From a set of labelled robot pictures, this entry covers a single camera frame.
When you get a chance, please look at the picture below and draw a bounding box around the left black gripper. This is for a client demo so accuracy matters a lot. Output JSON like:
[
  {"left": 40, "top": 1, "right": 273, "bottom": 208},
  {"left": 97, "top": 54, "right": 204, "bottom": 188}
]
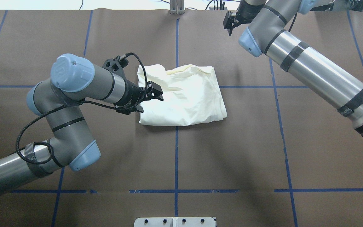
[{"left": 115, "top": 80, "right": 164, "bottom": 114}]

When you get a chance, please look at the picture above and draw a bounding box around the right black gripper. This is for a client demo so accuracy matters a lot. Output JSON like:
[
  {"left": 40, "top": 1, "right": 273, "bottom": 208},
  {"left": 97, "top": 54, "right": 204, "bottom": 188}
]
[{"left": 223, "top": 0, "right": 266, "bottom": 36}]

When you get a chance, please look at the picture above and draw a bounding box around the cream long sleeve shirt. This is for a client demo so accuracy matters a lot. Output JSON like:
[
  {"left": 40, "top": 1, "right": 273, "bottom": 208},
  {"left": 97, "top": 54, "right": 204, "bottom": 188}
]
[{"left": 139, "top": 64, "right": 227, "bottom": 126}]

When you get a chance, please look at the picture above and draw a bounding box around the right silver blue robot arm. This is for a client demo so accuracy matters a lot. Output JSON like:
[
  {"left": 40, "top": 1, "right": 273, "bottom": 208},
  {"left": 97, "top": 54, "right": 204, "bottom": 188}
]
[{"left": 223, "top": 0, "right": 363, "bottom": 137}]

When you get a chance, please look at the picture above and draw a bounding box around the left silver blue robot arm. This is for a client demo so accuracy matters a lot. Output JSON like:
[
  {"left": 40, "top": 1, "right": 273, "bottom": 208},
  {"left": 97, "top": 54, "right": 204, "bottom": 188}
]
[{"left": 0, "top": 53, "right": 163, "bottom": 195}]

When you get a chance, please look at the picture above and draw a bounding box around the white mounting pillar with base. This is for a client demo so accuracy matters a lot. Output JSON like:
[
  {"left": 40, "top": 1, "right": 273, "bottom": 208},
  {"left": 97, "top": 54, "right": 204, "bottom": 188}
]
[{"left": 134, "top": 217, "right": 217, "bottom": 227}]

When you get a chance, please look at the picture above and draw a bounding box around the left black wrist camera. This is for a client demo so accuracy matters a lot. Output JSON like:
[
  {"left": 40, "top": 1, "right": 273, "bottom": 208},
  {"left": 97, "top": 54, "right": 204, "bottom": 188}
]
[{"left": 102, "top": 55, "right": 129, "bottom": 79}]

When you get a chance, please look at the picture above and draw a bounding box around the aluminium frame post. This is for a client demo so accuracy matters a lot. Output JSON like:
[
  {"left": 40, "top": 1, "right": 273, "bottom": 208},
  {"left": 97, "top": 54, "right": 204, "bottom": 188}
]
[{"left": 170, "top": 0, "right": 185, "bottom": 15}]

